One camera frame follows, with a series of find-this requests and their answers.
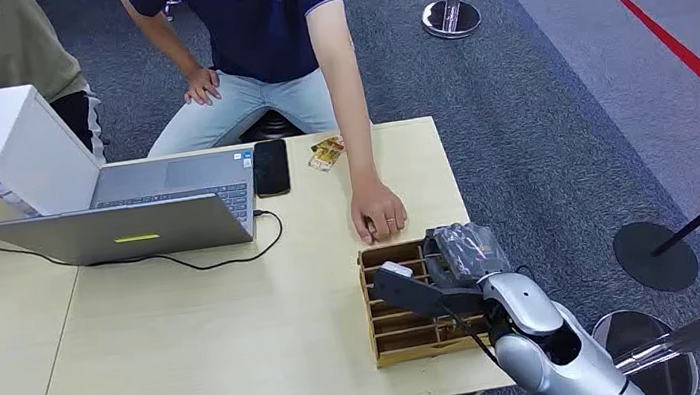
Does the wooden slotted card holder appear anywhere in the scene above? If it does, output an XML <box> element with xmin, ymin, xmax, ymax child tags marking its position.
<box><xmin>355</xmin><ymin>231</ymin><xmax>497</xmax><ymax>370</ymax></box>

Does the grey laptop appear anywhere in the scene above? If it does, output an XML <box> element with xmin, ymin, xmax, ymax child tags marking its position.
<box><xmin>0</xmin><ymin>146</ymin><xmax>266</xmax><ymax>278</ymax></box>

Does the black smartphone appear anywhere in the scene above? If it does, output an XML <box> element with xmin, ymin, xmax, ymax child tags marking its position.
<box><xmin>248</xmin><ymin>138</ymin><xmax>294</xmax><ymax>201</ymax></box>

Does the black laptop cable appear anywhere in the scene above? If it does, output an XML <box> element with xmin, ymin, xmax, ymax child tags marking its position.
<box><xmin>0</xmin><ymin>175</ymin><xmax>289</xmax><ymax>298</ymax></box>

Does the person's left hand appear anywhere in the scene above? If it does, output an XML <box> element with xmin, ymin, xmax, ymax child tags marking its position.
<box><xmin>346</xmin><ymin>174</ymin><xmax>412</xmax><ymax>248</ymax></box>

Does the person's right hand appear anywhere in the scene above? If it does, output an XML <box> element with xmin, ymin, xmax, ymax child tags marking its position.
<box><xmin>180</xmin><ymin>65</ymin><xmax>225</xmax><ymax>109</ymax></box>

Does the black stanchion with round base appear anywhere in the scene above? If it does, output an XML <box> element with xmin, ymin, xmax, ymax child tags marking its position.
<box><xmin>604</xmin><ymin>166</ymin><xmax>700</xmax><ymax>300</ymax></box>

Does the person's hand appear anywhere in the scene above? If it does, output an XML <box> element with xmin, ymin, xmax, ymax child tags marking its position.
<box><xmin>180</xmin><ymin>65</ymin><xmax>225</xmax><ymax>109</ymax></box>
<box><xmin>346</xmin><ymin>174</ymin><xmax>412</xmax><ymax>248</ymax></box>

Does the seated person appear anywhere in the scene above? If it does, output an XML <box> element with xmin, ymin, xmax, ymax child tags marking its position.
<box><xmin>118</xmin><ymin>0</ymin><xmax>412</xmax><ymax>273</ymax></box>

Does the person beside white box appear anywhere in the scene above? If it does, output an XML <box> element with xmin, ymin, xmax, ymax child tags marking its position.
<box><xmin>0</xmin><ymin>0</ymin><xmax>111</xmax><ymax>178</ymax></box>

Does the colourful printed card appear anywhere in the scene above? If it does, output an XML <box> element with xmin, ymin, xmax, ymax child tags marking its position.
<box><xmin>305</xmin><ymin>134</ymin><xmax>350</xmax><ymax>175</ymax></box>

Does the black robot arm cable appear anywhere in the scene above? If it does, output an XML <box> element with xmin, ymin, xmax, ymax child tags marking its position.
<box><xmin>436</xmin><ymin>298</ymin><xmax>503</xmax><ymax>374</ymax></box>

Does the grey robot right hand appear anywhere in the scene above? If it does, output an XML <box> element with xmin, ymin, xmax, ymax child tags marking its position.
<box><xmin>420</xmin><ymin>217</ymin><xmax>516</xmax><ymax>295</ymax></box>

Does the black stool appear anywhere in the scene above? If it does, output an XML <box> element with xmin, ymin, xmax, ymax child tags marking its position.
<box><xmin>236</xmin><ymin>104</ymin><xmax>308</xmax><ymax>146</ymax></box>

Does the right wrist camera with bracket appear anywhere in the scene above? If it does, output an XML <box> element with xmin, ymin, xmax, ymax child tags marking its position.
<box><xmin>367</xmin><ymin>249</ymin><xmax>492</xmax><ymax>329</ymax></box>

